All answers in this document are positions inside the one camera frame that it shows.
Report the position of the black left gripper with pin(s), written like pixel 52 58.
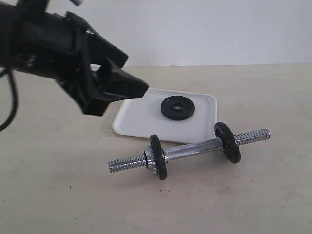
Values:
pixel 64 48

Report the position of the chrome star collar nut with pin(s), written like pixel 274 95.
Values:
pixel 150 159

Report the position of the chrome threaded dumbbell bar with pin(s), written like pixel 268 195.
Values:
pixel 187 150

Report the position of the black weight plate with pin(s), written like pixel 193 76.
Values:
pixel 177 108

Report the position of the black plate with collar nut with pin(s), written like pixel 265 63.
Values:
pixel 159 157

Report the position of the black plate without collar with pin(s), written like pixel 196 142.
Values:
pixel 230 148

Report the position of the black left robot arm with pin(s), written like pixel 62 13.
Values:
pixel 7 12

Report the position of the white rectangular plastic tray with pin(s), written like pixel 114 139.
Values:
pixel 143 117

